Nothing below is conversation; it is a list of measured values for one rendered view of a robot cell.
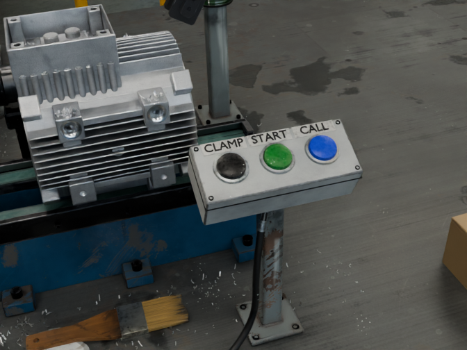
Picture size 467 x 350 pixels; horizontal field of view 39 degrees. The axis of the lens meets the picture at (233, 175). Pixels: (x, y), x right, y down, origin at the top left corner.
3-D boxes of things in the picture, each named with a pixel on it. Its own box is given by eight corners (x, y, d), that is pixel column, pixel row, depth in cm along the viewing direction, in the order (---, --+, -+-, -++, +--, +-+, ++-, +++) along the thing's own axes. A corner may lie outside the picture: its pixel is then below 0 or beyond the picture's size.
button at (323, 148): (311, 169, 69) (315, 160, 67) (301, 145, 70) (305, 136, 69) (338, 164, 69) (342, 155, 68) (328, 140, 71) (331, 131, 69)
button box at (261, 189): (203, 227, 69) (206, 203, 64) (185, 169, 72) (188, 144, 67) (352, 194, 72) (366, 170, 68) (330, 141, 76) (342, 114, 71)
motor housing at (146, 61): (48, 232, 81) (15, 98, 70) (37, 152, 96) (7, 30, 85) (203, 198, 86) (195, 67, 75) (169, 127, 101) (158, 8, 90)
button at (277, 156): (266, 178, 68) (269, 169, 66) (258, 154, 69) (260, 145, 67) (293, 173, 68) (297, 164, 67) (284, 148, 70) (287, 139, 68)
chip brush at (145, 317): (28, 362, 80) (26, 357, 80) (26, 332, 84) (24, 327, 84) (190, 322, 85) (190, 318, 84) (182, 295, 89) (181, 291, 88)
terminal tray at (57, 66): (20, 109, 76) (6, 52, 72) (15, 70, 84) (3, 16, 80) (124, 92, 79) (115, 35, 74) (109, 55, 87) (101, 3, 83)
